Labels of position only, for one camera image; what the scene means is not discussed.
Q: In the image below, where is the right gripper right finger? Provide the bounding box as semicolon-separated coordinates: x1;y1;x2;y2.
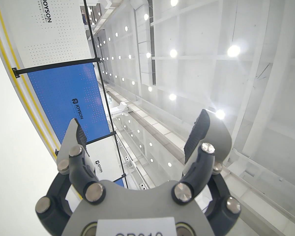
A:
172;109;242;232

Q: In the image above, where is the blue perforated partition panel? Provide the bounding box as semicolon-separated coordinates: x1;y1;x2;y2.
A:
27;62;113;146

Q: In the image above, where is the white perforated partition panel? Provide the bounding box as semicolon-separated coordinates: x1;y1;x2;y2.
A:
0;0;97;73
86;136;125;188

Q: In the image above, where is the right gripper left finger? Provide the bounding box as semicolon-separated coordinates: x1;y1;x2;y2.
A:
35;118;107;227

